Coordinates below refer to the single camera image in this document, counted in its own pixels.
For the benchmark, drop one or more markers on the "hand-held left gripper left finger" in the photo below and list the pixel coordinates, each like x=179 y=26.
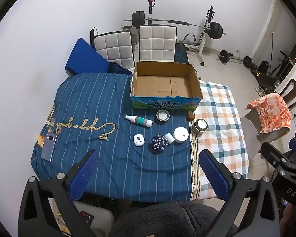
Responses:
x=85 y=175

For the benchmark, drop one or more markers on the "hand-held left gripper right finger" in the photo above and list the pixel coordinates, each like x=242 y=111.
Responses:
x=214 y=175

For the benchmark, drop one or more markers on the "silver perforated round jar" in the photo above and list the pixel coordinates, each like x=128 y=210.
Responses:
x=200 y=126

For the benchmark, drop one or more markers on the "white round tin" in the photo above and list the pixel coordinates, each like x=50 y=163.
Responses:
x=181 y=134

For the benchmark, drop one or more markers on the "small white cylinder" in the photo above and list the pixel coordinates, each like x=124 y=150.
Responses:
x=169 y=138

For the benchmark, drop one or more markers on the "brown walnut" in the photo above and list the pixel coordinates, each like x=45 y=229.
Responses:
x=190 y=117

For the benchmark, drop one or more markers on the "black round tin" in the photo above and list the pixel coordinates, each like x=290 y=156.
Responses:
x=159 y=143

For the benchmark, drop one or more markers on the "white rounded case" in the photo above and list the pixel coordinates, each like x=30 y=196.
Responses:
x=139 y=140

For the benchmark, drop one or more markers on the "white spray bottle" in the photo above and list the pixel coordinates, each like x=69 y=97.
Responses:
x=141 y=121

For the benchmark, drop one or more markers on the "cardboard box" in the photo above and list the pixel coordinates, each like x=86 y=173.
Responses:
x=162 y=84

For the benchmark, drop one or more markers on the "person's right forearm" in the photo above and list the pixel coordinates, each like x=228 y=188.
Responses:
x=287 y=214

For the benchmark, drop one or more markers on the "blue striped blanket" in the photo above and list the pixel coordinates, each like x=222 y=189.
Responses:
x=113 y=153

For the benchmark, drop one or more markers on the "small black red device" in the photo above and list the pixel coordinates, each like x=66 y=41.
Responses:
x=86 y=217

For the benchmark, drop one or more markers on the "orange floral towel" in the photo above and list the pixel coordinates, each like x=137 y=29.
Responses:
x=273 y=111

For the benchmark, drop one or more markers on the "checkered blanket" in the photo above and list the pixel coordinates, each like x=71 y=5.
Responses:
x=219 y=133

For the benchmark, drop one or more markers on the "white plastic stool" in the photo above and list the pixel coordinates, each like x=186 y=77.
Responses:
x=101 y=217

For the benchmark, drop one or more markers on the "blue smartphone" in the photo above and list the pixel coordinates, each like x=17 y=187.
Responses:
x=49 y=147

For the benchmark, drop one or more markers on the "orange card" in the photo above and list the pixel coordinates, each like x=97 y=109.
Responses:
x=41 y=142

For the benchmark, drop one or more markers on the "wooden chair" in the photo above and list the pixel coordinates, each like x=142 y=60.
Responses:
x=294 y=88

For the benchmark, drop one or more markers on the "dark fleece clothing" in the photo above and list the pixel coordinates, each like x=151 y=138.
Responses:
x=167 y=219

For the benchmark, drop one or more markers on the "small metal tool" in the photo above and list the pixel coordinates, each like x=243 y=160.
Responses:
x=50 y=119

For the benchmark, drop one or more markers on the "white shoes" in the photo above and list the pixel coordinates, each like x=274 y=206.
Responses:
x=260 y=91

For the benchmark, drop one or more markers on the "black exercise machine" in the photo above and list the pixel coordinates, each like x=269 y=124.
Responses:
x=283 y=63

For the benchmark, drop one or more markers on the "black box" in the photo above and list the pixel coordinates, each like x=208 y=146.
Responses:
x=264 y=66

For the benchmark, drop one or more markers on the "dark blue cloth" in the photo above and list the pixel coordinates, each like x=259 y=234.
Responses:
x=118 y=68

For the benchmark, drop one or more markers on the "short barbell with black plates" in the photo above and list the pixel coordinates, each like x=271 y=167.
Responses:
x=223 y=55

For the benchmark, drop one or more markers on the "blue foam mat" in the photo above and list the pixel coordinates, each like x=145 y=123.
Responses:
x=86 y=56

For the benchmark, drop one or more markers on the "black blue bench pad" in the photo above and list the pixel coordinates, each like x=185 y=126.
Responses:
x=181 y=53

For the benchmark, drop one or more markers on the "white padded chair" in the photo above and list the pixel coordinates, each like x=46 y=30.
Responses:
x=112 y=48
x=156 y=44

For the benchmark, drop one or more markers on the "white weight rack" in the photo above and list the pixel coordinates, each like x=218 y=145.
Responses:
x=203 y=42

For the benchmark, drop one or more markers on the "long barbell with black plates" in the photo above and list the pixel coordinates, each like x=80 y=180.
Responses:
x=140 y=17

